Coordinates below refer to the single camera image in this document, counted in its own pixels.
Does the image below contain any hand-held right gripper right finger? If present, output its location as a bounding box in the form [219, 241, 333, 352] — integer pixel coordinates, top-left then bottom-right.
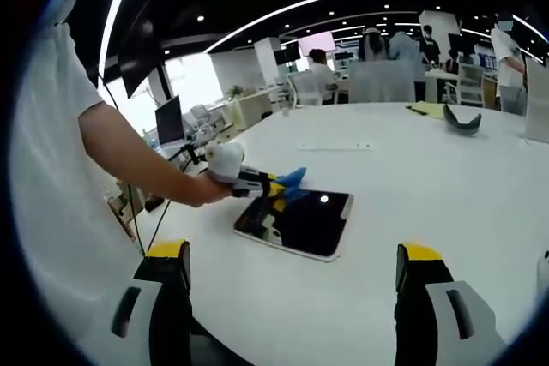
[393, 242, 508, 366]

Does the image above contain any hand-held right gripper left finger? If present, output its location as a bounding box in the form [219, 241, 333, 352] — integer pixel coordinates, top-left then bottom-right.
[109, 239, 194, 366]

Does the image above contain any blue cleaning cloth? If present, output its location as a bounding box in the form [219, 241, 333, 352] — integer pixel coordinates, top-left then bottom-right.
[274, 166, 308, 202]

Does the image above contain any black tablet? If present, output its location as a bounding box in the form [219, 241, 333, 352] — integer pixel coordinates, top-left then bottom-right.
[233, 189, 355, 263]

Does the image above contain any person's left hand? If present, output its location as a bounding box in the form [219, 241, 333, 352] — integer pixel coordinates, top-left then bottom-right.
[184, 171, 236, 208]

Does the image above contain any black computer monitor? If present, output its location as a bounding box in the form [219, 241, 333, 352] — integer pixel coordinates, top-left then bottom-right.
[154, 94, 187, 147]

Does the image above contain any white office chair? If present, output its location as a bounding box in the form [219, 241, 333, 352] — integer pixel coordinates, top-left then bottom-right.
[286, 69, 323, 108]

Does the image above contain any dark hanging screen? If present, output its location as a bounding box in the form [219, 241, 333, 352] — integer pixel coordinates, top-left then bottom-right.
[118, 18, 167, 99]

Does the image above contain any large grey partition panel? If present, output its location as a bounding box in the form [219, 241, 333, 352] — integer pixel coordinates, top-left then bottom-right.
[347, 59, 416, 104]

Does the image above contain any grey headset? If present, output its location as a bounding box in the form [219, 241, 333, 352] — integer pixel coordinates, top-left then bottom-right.
[442, 103, 483, 136]

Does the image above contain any yellow paper sheet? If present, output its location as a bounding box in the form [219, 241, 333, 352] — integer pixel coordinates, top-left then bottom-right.
[405, 100, 447, 121]

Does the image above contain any grey desk divider panel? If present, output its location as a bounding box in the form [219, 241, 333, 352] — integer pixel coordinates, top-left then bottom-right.
[523, 57, 549, 145]

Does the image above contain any table cable slot cover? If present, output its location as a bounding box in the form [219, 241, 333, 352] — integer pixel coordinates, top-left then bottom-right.
[297, 139, 377, 153]

